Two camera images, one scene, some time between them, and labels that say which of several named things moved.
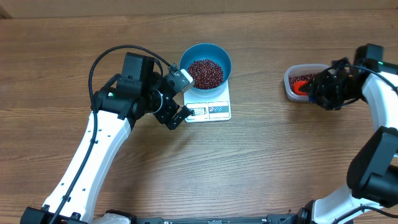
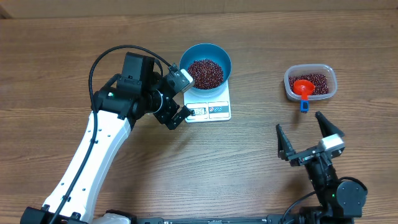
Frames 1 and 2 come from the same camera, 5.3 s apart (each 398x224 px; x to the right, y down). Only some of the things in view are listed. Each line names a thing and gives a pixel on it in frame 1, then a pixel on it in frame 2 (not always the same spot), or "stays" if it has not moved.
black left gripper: (165, 117) stays
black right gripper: (320, 84) to (285, 150)
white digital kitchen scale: (216, 108) stays
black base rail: (127, 218) stays
